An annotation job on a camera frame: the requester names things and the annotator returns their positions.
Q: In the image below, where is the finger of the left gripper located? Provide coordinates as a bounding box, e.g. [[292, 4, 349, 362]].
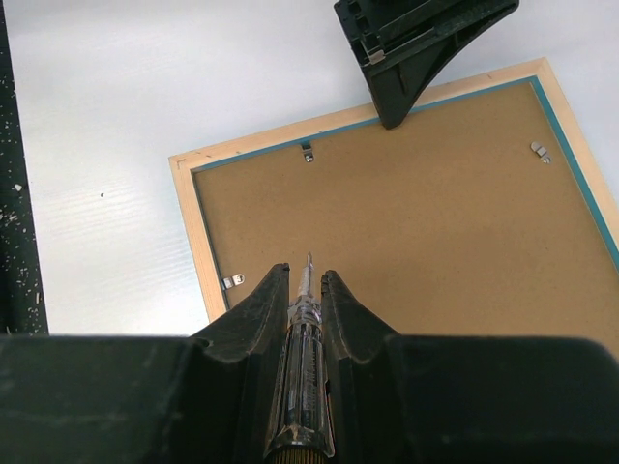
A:
[[334, 0, 519, 130]]

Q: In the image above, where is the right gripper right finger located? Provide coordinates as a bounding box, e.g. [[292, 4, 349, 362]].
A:
[[320, 271, 618, 463]]

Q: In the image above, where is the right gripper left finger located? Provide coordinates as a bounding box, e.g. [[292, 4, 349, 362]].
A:
[[1, 264, 289, 463]]

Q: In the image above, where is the small screwdriver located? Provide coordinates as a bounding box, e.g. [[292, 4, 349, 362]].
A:
[[263, 255, 335, 463]]

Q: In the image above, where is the blue picture frame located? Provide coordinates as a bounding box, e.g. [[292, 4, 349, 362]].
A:
[[169, 58, 618, 351]]

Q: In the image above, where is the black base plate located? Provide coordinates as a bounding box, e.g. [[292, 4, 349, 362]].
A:
[[1, 14, 48, 335]]

